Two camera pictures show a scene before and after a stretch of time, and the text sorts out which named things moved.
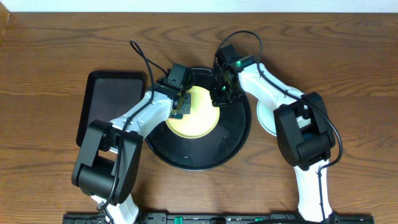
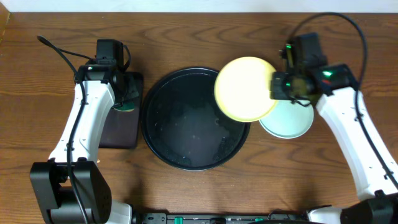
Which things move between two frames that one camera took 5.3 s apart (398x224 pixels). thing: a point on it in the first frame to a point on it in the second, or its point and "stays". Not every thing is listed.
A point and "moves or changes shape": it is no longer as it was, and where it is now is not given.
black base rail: x=220 y=218 stays
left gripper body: x=184 y=106 to x=129 y=94
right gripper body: x=221 y=96 to x=282 y=88
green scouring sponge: x=178 y=116 to x=127 y=106
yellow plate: x=203 y=117 moves or changes shape
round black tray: x=219 y=147 stays
